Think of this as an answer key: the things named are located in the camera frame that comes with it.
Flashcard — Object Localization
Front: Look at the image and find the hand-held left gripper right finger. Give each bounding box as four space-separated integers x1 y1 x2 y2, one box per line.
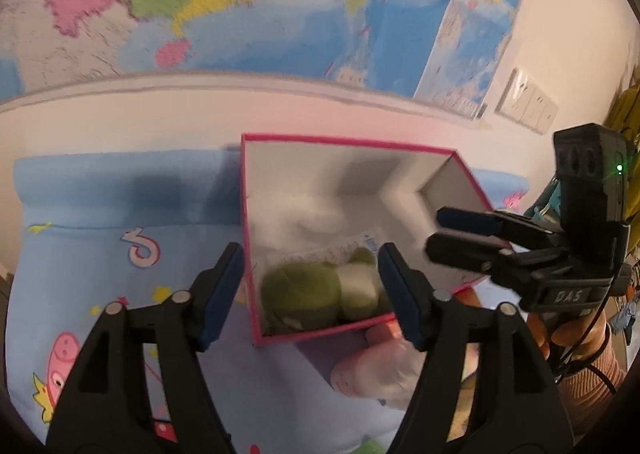
377 242 576 454

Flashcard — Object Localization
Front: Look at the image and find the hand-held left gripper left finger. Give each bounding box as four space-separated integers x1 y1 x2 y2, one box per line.
46 242 246 454

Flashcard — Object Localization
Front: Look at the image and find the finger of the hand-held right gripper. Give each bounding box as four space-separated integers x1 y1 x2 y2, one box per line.
436 206 567 251
425 231 569 291

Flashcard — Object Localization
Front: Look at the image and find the green plush toy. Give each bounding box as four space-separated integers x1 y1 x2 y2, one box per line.
261 249 396 335

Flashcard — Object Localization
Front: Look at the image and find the pink soft toy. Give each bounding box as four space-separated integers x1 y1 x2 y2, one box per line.
330 321 481 410

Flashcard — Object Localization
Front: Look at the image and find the pink cardboard box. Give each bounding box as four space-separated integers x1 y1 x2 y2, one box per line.
241 133 511 347

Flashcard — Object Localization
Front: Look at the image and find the person's right forearm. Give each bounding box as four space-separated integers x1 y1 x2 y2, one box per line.
557 334 628 435

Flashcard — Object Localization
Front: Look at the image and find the person's right hand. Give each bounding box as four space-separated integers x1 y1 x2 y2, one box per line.
525 306 613 361

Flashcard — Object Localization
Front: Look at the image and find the clear plastic packet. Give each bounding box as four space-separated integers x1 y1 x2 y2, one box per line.
267 229 383 267

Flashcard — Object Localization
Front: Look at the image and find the yellow cloth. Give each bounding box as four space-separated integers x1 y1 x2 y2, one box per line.
602 78 640 155

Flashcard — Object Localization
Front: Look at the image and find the blue printed blanket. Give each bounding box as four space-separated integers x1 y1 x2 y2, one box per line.
7 149 531 454

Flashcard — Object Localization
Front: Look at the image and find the white wall switch panel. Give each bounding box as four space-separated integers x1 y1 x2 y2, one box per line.
495 68 560 135

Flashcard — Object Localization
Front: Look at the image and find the blue wall map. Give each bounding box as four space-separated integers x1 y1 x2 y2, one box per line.
414 0 518 121

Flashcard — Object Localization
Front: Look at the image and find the black cable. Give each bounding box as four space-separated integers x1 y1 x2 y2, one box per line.
547 279 623 395

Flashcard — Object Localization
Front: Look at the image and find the colourful wall map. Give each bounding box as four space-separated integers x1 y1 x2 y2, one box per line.
0 0 531 102

